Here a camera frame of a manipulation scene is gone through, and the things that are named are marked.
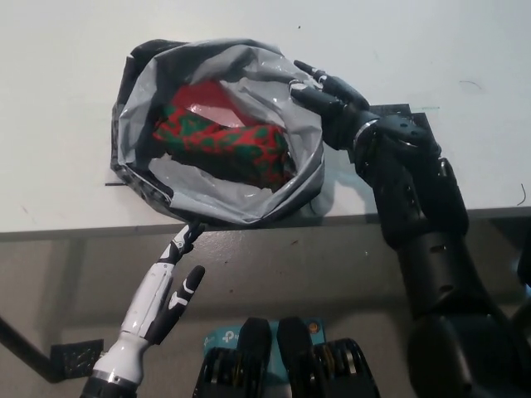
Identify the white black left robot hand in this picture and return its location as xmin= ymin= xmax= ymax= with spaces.
xmin=118 ymin=221 xmax=207 ymax=345

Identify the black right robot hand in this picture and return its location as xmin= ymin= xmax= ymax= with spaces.
xmin=290 ymin=60 xmax=381 ymax=150

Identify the black plastic bag grey inside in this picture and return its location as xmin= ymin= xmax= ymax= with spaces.
xmin=110 ymin=37 xmax=325 ymax=227

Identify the red green patterned garment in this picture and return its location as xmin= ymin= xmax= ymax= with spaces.
xmin=152 ymin=103 xmax=290 ymax=196

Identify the black tape patch on table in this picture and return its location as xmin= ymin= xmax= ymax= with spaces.
xmin=346 ymin=103 xmax=441 ymax=165

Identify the dark metal table leg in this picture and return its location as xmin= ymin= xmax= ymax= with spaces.
xmin=0 ymin=315 xmax=63 ymax=382

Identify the red plastic packet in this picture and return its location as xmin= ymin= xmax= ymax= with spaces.
xmin=172 ymin=80 xmax=246 ymax=128

